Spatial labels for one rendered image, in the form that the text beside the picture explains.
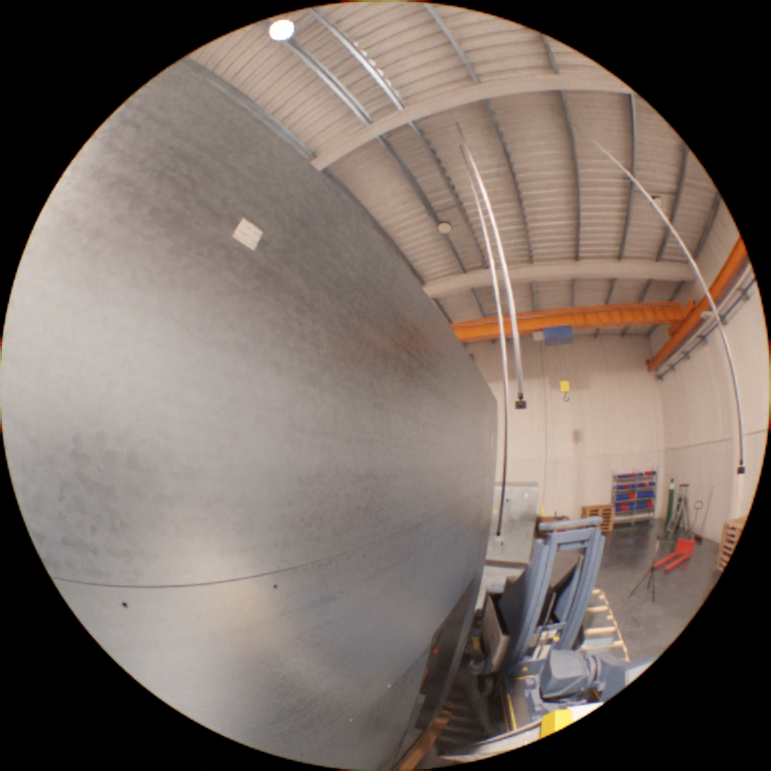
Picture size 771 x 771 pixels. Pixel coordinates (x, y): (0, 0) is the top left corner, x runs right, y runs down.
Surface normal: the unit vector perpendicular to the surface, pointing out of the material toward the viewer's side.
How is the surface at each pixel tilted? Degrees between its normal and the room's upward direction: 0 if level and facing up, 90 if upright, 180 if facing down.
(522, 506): 90
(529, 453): 90
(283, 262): 90
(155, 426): 90
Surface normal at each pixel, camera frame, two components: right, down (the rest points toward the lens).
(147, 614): 0.84, -0.07
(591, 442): -0.53, -0.27
